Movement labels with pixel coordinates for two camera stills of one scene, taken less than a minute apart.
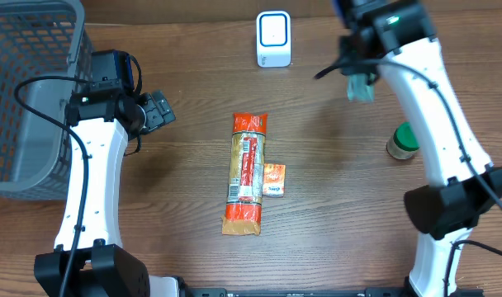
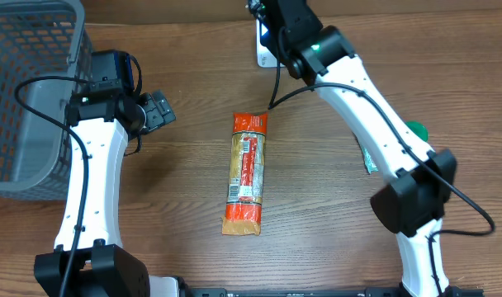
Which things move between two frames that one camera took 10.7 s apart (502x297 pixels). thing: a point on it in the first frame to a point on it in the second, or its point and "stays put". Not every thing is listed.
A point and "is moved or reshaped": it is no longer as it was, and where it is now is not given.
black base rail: [367, 292] stays put
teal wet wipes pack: [357, 88] is moved or reshaped
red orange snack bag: [246, 174] stays put
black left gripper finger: [158, 111] stays put
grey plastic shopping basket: [39, 58] stays put
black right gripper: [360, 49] to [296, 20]
